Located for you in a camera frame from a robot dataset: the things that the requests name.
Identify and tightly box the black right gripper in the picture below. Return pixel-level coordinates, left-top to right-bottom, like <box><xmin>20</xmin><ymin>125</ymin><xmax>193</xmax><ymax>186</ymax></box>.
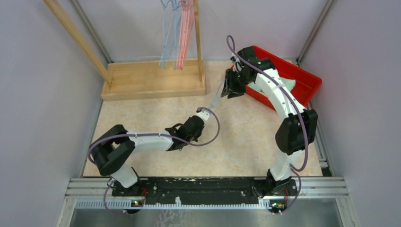
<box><xmin>220</xmin><ymin>69</ymin><xmax>252</xmax><ymax>99</ymax></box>

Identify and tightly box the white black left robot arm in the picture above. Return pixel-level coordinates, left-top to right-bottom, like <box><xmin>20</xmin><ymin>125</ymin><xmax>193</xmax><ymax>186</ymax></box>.
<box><xmin>89</xmin><ymin>111</ymin><xmax>210</xmax><ymax>196</ymax></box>

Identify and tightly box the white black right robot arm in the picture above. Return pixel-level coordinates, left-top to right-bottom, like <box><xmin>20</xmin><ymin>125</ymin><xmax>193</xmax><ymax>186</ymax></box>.
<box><xmin>221</xmin><ymin>46</ymin><xmax>318</xmax><ymax>197</ymax></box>

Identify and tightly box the light green folded cloth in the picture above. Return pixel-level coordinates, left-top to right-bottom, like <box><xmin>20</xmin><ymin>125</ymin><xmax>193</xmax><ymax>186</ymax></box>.
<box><xmin>248</xmin><ymin>78</ymin><xmax>296</xmax><ymax>93</ymax></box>

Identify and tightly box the wooden hanger rack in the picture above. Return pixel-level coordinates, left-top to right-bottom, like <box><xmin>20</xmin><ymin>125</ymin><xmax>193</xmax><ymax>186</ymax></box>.
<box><xmin>44</xmin><ymin>0</ymin><xmax>207</xmax><ymax>101</ymax></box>

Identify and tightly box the red plastic bin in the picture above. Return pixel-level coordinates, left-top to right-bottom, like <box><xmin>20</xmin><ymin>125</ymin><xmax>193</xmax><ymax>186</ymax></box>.
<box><xmin>246</xmin><ymin>45</ymin><xmax>322</xmax><ymax>110</ymax></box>

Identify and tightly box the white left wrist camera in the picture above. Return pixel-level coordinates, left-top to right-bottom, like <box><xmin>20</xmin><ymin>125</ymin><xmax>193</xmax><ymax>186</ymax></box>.
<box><xmin>196</xmin><ymin>107</ymin><xmax>210</xmax><ymax>123</ymax></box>

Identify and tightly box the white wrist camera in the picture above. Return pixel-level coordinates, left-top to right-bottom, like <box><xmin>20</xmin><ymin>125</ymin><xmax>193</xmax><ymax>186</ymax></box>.
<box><xmin>196</xmin><ymin>107</ymin><xmax>210</xmax><ymax>123</ymax></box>
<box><xmin>230</xmin><ymin>53</ymin><xmax>243</xmax><ymax>73</ymax></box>

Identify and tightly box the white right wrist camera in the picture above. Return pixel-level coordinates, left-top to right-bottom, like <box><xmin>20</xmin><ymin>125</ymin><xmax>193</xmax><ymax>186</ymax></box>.
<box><xmin>230</xmin><ymin>53</ymin><xmax>243</xmax><ymax>73</ymax></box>

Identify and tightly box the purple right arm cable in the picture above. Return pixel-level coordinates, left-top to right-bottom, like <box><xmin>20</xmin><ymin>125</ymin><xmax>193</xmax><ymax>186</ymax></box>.
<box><xmin>226</xmin><ymin>35</ymin><xmax>310</xmax><ymax>215</ymax></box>

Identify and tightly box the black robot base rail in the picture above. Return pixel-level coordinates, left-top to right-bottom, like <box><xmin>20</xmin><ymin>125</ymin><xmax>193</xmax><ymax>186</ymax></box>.
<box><xmin>113</xmin><ymin>176</ymin><xmax>298</xmax><ymax>208</ymax></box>

